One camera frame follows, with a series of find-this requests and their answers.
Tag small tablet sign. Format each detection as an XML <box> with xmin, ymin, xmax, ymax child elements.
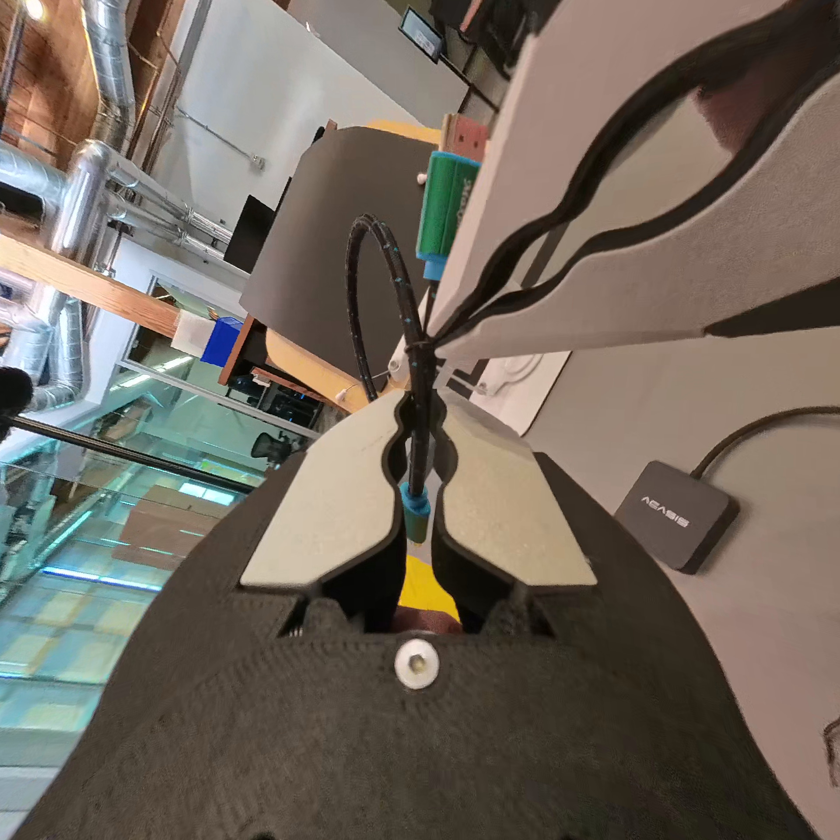
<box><xmin>398</xmin><ymin>5</ymin><xmax>447</xmax><ymax>64</ymax></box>

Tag small black screen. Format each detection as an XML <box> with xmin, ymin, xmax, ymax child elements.
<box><xmin>224</xmin><ymin>193</ymin><xmax>277</xmax><ymax>273</ymax></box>

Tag yellow plastic bin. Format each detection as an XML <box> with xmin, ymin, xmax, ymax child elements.
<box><xmin>399</xmin><ymin>554</ymin><xmax>460</xmax><ymax>621</ymax></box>

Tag dark adapter hub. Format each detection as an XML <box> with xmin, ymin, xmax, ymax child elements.
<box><xmin>613</xmin><ymin>459</ymin><xmax>741</xmax><ymax>575</ymax></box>

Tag stack of cardboard boxes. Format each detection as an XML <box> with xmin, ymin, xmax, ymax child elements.
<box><xmin>112</xmin><ymin>482</ymin><xmax>237</xmax><ymax>572</ymax></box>

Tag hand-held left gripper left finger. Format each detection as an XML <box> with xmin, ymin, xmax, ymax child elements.
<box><xmin>238</xmin><ymin>390</ymin><xmax>408</xmax><ymax>599</ymax></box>

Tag white tablet stand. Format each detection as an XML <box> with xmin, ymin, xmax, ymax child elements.
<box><xmin>387</xmin><ymin>351</ymin><xmax>572</xmax><ymax>437</ymax></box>

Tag silver ceiling pipes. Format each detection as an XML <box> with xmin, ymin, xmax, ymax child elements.
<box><xmin>0</xmin><ymin>0</ymin><xmax>234</xmax><ymax>411</ymax></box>

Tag black mesh office chair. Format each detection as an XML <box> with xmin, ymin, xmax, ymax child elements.
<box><xmin>252</xmin><ymin>430</ymin><xmax>306</xmax><ymax>463</ymax></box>

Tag blue bin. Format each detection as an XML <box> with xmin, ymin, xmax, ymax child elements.
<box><xmin>200</xmin><ymin>316</ymin><xmax>244</xmax><ymax>365</ymax></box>

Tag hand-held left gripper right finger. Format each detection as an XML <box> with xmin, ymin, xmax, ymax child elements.
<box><xmin>432</xmin><ymin>387</ymin><xmax>599</xmax><ymax>602</ymax></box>

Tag black braided hdmi cable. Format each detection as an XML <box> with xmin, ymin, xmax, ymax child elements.
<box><xmin>346</xmin><ymin>113</ymin><xmax>492</xmax><ymax>549</ymax></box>

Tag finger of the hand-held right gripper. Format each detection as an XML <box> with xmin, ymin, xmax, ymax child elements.
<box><xmin>435</xmin><ymin>71</ymin><xmax>840</xmax><ymax>362</ymax></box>
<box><xmin>427</xmin><ymin>0</ymin><xmax>791</xmax><ymax>343</ymax></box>

